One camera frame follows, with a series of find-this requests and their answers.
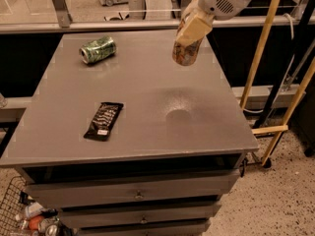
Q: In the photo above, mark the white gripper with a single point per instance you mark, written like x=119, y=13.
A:
x=215, y=2

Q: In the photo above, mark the orange soda can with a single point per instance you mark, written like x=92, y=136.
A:
x=186, y=55

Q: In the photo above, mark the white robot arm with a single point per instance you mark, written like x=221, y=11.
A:
x=197, y=19

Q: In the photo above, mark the green crushed soda can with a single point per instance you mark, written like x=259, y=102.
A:
x=98, y=50

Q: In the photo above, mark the black rxbar chocolate wrapper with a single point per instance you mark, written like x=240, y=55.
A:
x=103, y=121

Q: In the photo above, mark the metal railing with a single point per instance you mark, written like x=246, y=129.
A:
x=22, y=16

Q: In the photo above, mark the grey drawer cabinet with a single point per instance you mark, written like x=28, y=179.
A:
x=173, y=151

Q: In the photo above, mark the wire basket with bottles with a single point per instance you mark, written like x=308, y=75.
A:
x=20, y=215

